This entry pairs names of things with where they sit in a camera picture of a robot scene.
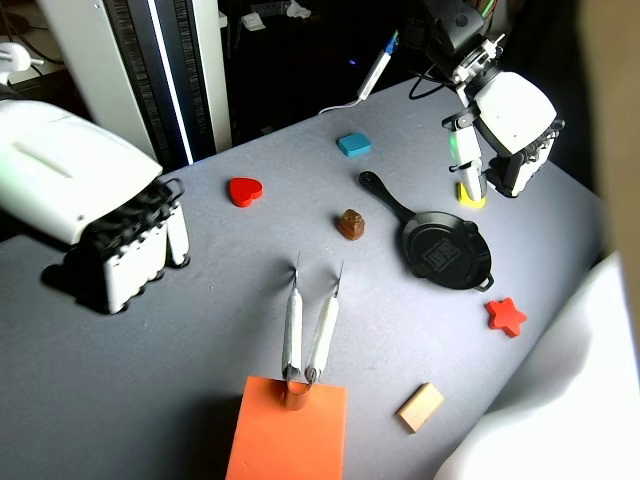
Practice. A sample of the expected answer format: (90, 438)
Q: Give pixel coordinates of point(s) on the brown small block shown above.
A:
(351, 225)

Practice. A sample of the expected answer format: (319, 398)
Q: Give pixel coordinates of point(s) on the black cast iron pan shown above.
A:
(445, 250)

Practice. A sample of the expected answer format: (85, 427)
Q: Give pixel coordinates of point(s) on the red heart block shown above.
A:
(245, 191)

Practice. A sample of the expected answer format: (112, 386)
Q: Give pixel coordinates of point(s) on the grey table cloth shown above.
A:
(200, 325)

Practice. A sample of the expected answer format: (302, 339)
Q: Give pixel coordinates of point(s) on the blue square block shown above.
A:
(354, 145)

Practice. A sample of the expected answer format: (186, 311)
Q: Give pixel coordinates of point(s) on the large orange foam block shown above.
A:
(280, 440)

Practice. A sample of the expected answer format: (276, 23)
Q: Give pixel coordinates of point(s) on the yellow block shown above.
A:
(472, 202)

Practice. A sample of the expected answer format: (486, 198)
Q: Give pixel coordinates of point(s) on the plain wooden rectangular block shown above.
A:
(421, 407)

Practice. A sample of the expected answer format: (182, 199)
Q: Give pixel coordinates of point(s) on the red star block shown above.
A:
(505, 316)

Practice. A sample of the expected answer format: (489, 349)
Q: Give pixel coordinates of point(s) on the white blurred robot shell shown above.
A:
(565, 400)

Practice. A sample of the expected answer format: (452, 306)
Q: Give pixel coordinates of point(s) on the white frame column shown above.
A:
(90, 60)

